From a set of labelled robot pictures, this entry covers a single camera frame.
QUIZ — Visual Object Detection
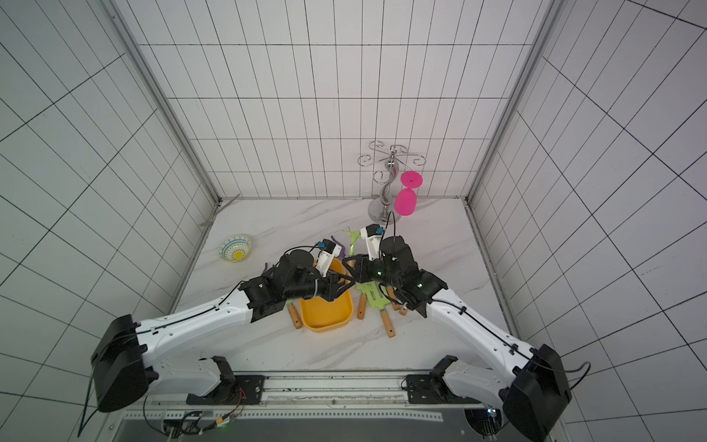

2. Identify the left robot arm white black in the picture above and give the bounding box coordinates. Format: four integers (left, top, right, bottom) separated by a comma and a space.
90, 250, 355, 414

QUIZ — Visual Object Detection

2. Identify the green fork wooden handle long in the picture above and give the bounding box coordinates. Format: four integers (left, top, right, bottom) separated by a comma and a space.
366, 282, 396, 338

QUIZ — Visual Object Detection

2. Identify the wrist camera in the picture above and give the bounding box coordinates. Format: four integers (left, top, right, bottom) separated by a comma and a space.
360, 224, 385, 261
316, 239, 342, 276

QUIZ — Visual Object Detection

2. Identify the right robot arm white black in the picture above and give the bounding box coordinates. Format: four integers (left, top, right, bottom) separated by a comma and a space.
342, 236, 572, 441

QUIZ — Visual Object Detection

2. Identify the metal base rail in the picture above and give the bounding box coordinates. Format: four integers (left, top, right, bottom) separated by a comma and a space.
117, 363, 541, 428

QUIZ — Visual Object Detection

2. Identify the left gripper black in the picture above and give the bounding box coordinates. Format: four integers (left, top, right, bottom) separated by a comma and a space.
286, 268, 355, 302

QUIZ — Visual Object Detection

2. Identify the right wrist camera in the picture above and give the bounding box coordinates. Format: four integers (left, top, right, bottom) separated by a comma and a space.
360, 224, 385, 261

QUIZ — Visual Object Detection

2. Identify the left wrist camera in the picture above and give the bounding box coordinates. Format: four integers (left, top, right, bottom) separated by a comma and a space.
316, 239, 342, 276

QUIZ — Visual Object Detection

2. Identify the pink plastic goblet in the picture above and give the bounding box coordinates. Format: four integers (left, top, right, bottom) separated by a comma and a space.
394, 171, 423, 217

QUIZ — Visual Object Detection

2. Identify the patterned small bowl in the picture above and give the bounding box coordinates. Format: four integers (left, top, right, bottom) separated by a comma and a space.
218, 234, 252, 263

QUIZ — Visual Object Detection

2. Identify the silver cup holder stand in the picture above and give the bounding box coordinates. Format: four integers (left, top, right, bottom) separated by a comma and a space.
357, 140, 427, 224

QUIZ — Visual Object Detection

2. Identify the yellow plastic storage box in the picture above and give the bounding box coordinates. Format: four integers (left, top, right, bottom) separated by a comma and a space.
298, 290, 355, 333

